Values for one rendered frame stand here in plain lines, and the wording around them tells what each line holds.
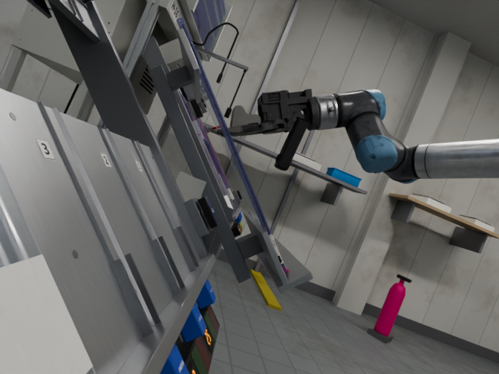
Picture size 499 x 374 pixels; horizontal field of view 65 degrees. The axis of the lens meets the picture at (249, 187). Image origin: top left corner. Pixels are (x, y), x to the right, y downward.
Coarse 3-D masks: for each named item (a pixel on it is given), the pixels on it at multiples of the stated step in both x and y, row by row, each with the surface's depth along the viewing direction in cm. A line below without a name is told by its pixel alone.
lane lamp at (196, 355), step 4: (192, 348) 41; (196, 348) 42; (192, 352) 40; (196, 352) 42; (192, 356) 40; (196, 356) 41; (200, 356) 42; (192, 360) 40; (196, 360) 40; (200, 360) 42; (196, 364) 40; (200, 364) 41; (204, 364) 42; (196, 368) 40; (200, 368) 41; (204, 368) 42; (200, 372) 40; (204, 372) 41
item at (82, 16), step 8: (32, 0) 51; (40, 0) 54; (48, 0) 46; (56, 0) 47; (64, 0) 49; (72, 0) 53; (40, 8) 53; (64, 8) 49; (72, 8) 51; (80, 8) 56; (48, 16) 55; (72, 16) 51; (80, 16) 53; (88, 16) 59; (80, 24) 54; (88, 24) 56; (88, 32) 56; (96, 32) 59; (96, 40) 59
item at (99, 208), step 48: (0, 96) 24; (0, 144) 22; (48, 144) 27; (96, 144) 37; (48, 192) 25; (96, 192) 32; (144, 192) 46; (48, 240) 22; (96, 240) 28; (144, 240) 38; (96, 288) 25; (144, 288) 31; (96, 336) 23; (144, 336) 29
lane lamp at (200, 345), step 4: (196, 340) 43; (200, 340) 45; (196, 344) 43; (200, 344) 44; (200, 348) 44; (204, 348) 45; (200, 352) 43; (204, 352) 44; (204, 356) 44; (208, 356) 45; (204, 360) 43; (208, 360) 44; (208, 364) 44; (208, 368) 43; (208, 372) 43
